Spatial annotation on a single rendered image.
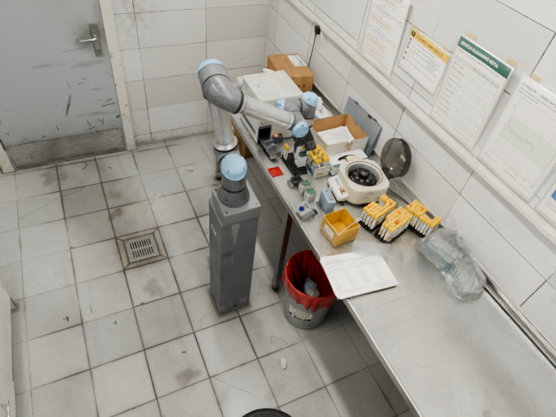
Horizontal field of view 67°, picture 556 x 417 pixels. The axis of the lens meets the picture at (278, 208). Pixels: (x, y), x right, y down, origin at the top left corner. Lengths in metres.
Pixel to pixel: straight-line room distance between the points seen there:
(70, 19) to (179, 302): 1.99
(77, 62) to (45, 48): 0.21
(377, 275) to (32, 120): 2.75
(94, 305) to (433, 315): 2.00
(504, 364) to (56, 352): 2.31
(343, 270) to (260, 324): 0.96
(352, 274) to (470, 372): 0.60
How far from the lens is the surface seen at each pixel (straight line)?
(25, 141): 3.78
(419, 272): 2.11
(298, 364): 2.68
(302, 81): 2.91
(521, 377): 2.05
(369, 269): 2.01
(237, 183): 1.94
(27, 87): 3.52
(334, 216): 2.10
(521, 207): 1.93
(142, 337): 2.76
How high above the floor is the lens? 2.44
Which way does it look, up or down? 46 degrees down
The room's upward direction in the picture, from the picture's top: 9 degrees clockwise
